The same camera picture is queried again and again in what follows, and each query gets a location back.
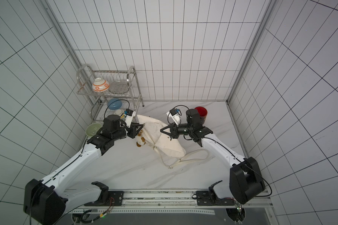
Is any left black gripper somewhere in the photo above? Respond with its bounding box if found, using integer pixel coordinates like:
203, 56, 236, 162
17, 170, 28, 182
113, 122, 143, 140

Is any brown plush keychain decoration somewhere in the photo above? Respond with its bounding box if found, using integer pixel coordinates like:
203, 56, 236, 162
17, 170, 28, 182
136, 131, 146, 147

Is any cream canvas tote bag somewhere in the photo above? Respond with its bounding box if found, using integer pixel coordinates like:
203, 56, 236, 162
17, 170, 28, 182
137, 115, 210, 169

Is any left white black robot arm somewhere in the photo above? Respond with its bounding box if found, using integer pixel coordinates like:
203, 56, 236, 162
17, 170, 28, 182
23, 114, 143, 225

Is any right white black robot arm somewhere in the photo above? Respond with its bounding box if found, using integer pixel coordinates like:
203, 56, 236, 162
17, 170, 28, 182
160, 108, 265, 204

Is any yellow teal patterned bowl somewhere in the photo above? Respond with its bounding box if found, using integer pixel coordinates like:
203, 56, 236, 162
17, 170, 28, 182
114, 109, 124, 116

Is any blue bowl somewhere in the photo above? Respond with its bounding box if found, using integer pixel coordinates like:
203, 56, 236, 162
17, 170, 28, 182
107, 98, 123, 110

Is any red black mug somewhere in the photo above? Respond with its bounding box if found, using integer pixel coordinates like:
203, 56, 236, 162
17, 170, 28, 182
195, 107, 208, 124

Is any green bowl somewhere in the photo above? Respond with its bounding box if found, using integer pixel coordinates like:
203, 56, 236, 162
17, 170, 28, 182
85, 123, 102, 138

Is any metal dish rack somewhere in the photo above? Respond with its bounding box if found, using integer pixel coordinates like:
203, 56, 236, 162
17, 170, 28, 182
76, 64, 145, 122

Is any white orange patterned bowl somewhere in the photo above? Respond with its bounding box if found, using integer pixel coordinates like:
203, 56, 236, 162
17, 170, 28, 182
92, 77, 110, 92

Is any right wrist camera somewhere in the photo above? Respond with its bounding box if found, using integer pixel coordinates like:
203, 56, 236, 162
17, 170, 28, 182
167, 108, 182, 125

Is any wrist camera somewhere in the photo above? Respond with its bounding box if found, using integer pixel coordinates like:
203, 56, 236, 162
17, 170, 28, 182
124, 109, 136, 127
167, 108, 182, 125

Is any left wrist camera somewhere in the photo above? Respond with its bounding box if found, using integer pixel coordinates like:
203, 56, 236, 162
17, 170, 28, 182
124, 109, 136, 127

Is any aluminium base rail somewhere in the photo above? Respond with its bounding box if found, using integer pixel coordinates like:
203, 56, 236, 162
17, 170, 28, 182
64, 189, 274, 214

